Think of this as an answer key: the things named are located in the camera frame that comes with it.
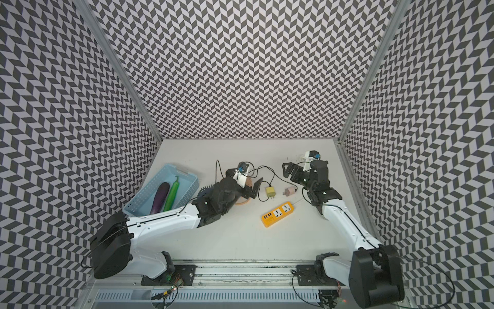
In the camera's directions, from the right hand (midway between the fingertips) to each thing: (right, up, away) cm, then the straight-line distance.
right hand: (290, 171), depth 83 cm
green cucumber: (-56, -13, +9) cm, 58 cm away
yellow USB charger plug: (-8, -11, +10) cm, 17 cm away
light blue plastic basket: (-69, -16, +6) cm, 71 cm away
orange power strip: (-5, -20, +3) cm, 21 cm away
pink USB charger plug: (+1, -11, +10) cm, 15 cm away
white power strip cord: (+5, +6, -9) cm, 12 cm away
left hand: (-18, -1, -5) cm, 18 cm away
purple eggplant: (-61, -14, +8) cm, 63 cm away
